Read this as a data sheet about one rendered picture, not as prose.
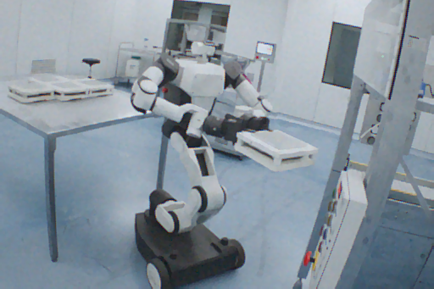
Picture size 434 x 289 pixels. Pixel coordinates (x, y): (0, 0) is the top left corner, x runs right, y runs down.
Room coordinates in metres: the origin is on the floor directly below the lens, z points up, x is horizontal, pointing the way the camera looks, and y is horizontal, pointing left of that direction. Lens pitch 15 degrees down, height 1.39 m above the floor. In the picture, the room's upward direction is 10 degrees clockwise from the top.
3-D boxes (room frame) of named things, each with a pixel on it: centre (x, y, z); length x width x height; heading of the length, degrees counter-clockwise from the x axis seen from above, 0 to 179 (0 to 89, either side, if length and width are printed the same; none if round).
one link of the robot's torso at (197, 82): (1.88, 0.17, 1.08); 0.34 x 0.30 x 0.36; 129
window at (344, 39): (6.00, -2.40, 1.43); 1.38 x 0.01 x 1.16; 69
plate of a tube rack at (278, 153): (1.34, -0.25, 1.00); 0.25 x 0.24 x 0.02; 129
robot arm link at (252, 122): (1.55, -0.18, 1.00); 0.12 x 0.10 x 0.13; 31
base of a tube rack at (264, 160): (1.34, -0.25, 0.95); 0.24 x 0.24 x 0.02; 39
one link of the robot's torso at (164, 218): (1.85, 0.15, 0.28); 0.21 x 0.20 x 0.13; 39
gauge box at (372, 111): (1.32, -0.71, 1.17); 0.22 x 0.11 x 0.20; 74
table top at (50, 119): (2.27, 1.22, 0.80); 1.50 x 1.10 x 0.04; 63
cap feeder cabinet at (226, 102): (4.12, -0.17, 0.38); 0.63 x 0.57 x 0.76; 69
